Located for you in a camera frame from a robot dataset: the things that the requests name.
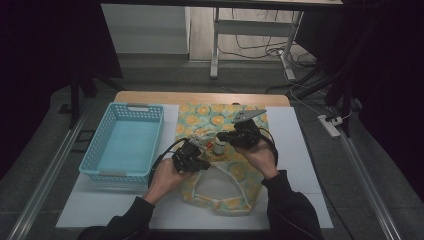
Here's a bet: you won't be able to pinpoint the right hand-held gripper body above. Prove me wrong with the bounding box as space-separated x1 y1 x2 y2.
229 108 268 150

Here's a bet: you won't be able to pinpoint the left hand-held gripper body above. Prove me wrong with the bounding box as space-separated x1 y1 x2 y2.
171 134 208 174

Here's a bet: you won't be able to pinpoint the small white capped bottle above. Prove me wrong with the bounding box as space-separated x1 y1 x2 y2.
213 139 226 157

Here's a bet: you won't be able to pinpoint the orange flower print cloth bag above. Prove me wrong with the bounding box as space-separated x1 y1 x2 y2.
174 102 271 218

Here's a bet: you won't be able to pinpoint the light blue plastic basket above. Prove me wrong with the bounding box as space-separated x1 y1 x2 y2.
78 102 165 185

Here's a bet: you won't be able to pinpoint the person's left hand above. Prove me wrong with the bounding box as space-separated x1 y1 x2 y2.
142 157 195 206

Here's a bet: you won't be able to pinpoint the person's right hand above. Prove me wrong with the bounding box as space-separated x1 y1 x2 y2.
237 139 280 181

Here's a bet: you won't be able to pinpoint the white table mat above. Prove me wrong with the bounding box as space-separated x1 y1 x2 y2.
55 103 334 231

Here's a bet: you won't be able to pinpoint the white power strip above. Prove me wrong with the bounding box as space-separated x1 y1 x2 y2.
316 114 342 139

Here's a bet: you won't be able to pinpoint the white-legged desk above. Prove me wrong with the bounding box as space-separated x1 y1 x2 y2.
99 0 344 81

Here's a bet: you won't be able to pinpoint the black metal stand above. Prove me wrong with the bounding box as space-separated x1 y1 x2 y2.
264 0 388 138
67 64 125 130

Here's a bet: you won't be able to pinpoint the white cabinet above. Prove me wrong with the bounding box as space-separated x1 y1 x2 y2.
101 3 192 55

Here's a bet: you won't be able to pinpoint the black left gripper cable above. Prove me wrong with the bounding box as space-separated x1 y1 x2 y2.
147 137 190 188

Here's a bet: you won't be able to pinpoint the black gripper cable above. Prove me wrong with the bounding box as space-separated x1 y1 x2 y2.
259 127 280 169
147 137 190 188

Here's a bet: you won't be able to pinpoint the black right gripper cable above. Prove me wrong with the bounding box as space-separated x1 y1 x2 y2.
259 127 280 169

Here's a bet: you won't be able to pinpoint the white cable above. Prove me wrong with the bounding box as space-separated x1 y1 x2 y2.
283 64 353 122

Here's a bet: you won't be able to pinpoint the black floor cables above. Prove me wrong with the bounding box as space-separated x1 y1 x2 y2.
217 8 318 69

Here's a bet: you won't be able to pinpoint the aluminium rail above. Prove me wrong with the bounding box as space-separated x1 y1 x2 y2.
6 108 92 240
337 129 405 240

